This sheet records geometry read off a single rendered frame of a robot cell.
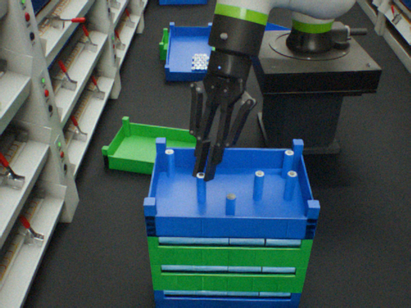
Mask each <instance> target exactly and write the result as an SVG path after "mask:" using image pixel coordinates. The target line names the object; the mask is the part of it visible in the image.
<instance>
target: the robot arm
mask: <svg viewBox="0 0 411 308"><path fill-rule="evenodd" d="M355 2H356V0H217V2H216V8H215V12H214V17H213V23H212V24H211V31H210V34H209V40H208V43H207V44H208V45H209V46H213V47H215V50H211V52H210V56H209V62H208V65H207V74H206V75H205V76H204V79H203V81H198V82H191V83H190V84H189V87H190V91H191V110H190V120H189V134H190V135H194V136H195V138H196V140H197V143H196V146H195V152H194V156H195V157H196V158H197V159H196V162H195V167H194V170H193V173H192V176H193V177H195V178H196V177H197V173H199V172H204V168H205V164H206V160H207V154H208V151H209V156H208V160H207V165H206V170H205V175H204V181H205V182H208V181H210V180H214V176H215V172H216V166H217V165H218V164H220V163H221V162H222V160H223V154H224V151H225V148H231V147H232V146H235V145H236V143H237V141H238V138H239V136H240V133H241V132H242V130H243V127H244V125H245V122H246V120H247V117H248V115H249V112H250V111H251V110H252V109H253V108H254V106H255V105H256V104H257V100H256V99H252V97H250V95H249V94H248V93H247V79H248V76H249V71H250V66H251V65H252V61H253V60H252V59H249V56H258V55H259V50H260V47H261V45H262V41H263V36H264V33H265V28H266V25H267V20H268V15H269V12H270V9H272V8H274V7H279V8H285V10H291V11H292V30H291V32H290V33H289V35H288V36H287V38H286V46H287V47H288V48H290V49H291V50H293V51H296V52H299V53H306V54H321V53H326V52H328V51H331V50H332V49H333V48H336V49H339V50H344V49H346V46H347V40H351V37H349V36H352V35H366V34H367V28H349V27H348V26H345V25H343V24H342V23H341V22H334V20H335V18H336V17H339V16H341V15H343V14H345V13H346V12H347V11H348V10H350V8H351V7H352V6H353V5H354V4H355ZM204 88H205V89H204ZM204 91H206V93H207V101H206V103H205V105H206V107H205V112H204V115H203V118H202V110H203V100H204V93H203V92H204ZM241 98H243V99H242V101H241V105H242V106H241V107H240V109H239V111H238V113H237V115H236V118H235V121H234V123H233V126H232V129H231V130H230V132H229V126H230V121H231V114H232V112H233V111H234V104H235V103H236V102H237V101H238V100H240V99H241ZM219 104H220V119H219V123H218V132H217V136H216V144H214V145H211V146H210V143H211V141H207V140H208V139H209V138H208V135H209V132H210V129H211V125H212V124H213V121H214V116H215V114H216V110H217V107H218V106H219ZM201 119H202V120H201ZM209 146H210V150H209Z"/></svg>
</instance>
